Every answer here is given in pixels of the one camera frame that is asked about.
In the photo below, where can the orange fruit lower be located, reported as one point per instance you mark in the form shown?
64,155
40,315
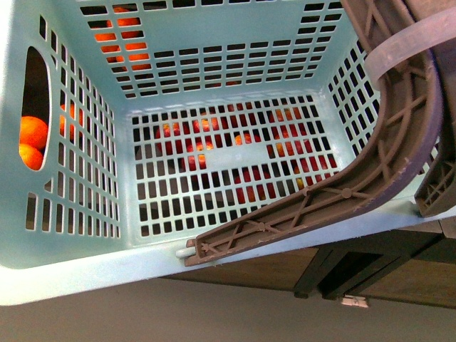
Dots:
32,157

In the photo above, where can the orange fruit upper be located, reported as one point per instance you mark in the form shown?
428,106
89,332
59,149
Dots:
33,132

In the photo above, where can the orange fruit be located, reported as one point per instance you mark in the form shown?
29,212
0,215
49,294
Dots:
33,132
32,157

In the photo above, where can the light blue plastic basket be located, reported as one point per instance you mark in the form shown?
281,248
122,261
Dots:
185,134

